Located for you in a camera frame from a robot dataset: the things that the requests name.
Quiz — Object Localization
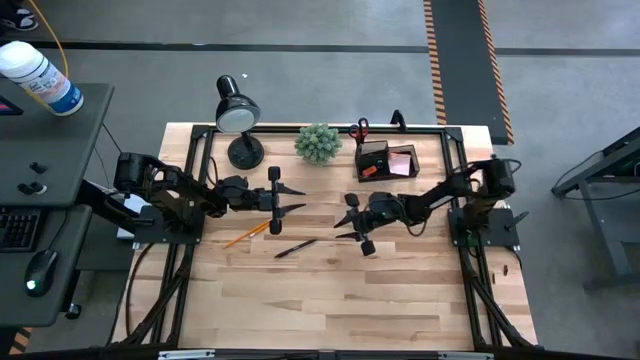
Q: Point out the green succulent plant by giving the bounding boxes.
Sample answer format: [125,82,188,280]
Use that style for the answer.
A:
[293,123,345,166]

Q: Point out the black computer desk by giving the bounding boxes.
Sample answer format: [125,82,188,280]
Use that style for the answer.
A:
[0,82,146,331]

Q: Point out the red-handled scissors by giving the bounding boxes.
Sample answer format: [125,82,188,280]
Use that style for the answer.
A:
[348,117,371,147]

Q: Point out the pink sticky note pad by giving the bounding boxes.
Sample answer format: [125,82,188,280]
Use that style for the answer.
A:
[389,152,412,177]

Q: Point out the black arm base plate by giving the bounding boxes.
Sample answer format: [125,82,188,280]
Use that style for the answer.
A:
[132,204,205,246]
[447,206,521,249]

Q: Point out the dark grey metal table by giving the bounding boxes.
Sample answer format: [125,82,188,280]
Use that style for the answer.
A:
[551,124,640,294]

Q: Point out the white flat box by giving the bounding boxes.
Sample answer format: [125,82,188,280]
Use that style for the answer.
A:
[115,192,147,241]

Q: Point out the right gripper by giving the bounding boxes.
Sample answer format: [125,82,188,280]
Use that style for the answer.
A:
[333,192,404,257]

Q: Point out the thick black cable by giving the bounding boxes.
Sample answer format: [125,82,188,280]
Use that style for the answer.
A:
[123,242,157,341]

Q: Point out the orange black striped tape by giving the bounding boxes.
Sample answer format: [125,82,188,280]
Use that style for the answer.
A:
[8,327,32,356]

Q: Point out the yellow cable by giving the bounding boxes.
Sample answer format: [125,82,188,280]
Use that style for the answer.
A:
[27,0,70,112]

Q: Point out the thin black desk cable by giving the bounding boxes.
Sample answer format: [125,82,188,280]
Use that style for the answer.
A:
[92,122,131,174]

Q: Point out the black knob white ring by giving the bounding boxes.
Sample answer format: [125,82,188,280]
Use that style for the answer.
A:
[16,181,49,197]

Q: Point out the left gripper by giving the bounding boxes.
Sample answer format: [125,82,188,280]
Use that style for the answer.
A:
[217,166,308,236]

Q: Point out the black aluminium table frame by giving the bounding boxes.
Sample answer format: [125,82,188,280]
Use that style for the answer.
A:
[107,123,539,360]

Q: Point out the black mesh desk organizer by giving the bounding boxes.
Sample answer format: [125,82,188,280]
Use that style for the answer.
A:
[354,139,421,184]

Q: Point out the black computer mouse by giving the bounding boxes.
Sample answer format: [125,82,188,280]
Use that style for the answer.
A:
[23,248,60,299]

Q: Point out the black pointed lever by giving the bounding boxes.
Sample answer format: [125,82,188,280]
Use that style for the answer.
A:
[503,210,530,233]

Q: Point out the silver metal bracket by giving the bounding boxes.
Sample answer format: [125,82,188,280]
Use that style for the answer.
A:
[158,349,216,360]
[438,351,495,360]

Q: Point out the white wipes canister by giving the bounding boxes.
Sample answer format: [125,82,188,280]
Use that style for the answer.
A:
[0,40,85,117]

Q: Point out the black pen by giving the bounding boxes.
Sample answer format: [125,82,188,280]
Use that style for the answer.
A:
[274,238,319,259]

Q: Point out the black keyboard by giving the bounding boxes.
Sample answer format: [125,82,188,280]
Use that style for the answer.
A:
[0,207,42,254]

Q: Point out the black desk lamp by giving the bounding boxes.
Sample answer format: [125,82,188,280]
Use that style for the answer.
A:
[214,74,265,171]

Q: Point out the dark device pink screen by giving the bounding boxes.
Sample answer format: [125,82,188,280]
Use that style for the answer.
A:
[0,95,24,117]

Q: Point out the black striped-edge floor mat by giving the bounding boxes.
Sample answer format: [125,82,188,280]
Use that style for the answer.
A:
[422,0,515,146]

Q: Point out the person's shoe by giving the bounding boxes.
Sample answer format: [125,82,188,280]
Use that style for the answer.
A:
[0,7,39,32]

